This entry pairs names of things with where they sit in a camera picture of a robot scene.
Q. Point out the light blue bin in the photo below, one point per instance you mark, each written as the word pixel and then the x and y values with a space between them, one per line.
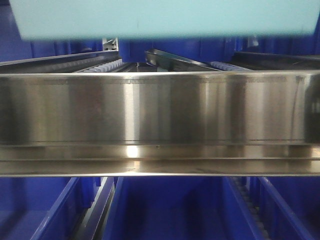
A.
pixel 155 19

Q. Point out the white roller track left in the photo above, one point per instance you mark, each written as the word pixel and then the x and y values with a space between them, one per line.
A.
pixel 109 67

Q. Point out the white roller track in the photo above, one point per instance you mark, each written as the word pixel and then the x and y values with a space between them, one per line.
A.
pixel 109 67
pixel 227 66

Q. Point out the white roller track right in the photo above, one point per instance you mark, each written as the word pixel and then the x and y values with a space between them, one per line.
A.
pixel 227 66

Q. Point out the dark blue bin lower centre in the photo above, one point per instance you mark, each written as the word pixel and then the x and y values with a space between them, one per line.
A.
pixel 179 208

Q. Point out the dark blue bin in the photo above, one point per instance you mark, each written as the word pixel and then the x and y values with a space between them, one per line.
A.
pixel 289 207
pixel 39 208
pixel 179 208

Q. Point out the dark blue bin lower left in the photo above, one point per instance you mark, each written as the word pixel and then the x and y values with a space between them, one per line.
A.
pixel 39 208

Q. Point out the dark blue bin lower right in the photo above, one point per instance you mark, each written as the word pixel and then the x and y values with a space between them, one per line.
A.
pixel 289 207

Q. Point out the steel shelf front rail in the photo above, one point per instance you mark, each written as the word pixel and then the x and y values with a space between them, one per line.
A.
pixel 237 123

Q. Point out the steel divider rail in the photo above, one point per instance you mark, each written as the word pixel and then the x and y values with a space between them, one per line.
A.
pixel 175 63

